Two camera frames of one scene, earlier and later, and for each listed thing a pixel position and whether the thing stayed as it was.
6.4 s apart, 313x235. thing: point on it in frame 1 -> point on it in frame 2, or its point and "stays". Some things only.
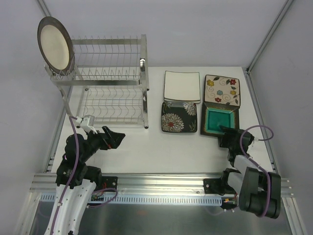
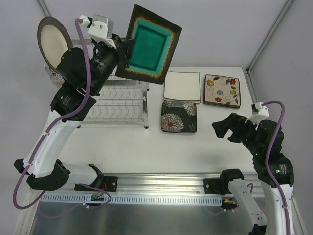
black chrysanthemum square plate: [179, 117] stays
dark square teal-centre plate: [214, 115] -> [155, 39]
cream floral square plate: [222, 90] stays
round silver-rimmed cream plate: [55, 45] stays
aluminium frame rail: [152, 182] stays
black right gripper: [228, 136] -> [235, 130]
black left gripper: [105, 138] -> [121, 52]
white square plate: [182, 85] stays
